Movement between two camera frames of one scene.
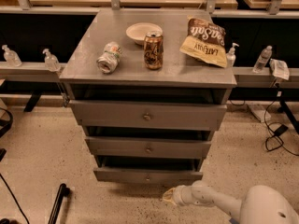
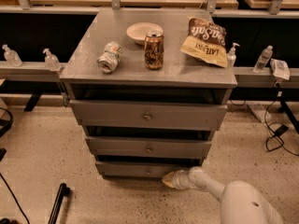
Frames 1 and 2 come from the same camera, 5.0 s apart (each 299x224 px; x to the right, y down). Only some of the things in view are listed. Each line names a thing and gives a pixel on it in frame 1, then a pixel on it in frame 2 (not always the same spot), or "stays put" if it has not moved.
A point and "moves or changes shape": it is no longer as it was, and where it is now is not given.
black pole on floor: (64, 191) stays put
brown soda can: (153, 49) stays put
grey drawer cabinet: (149, 88) stays put
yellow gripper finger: (168, 196) → (168, 179)
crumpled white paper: (279, 68) stays put
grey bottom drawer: (149, 168) moves or changes shape
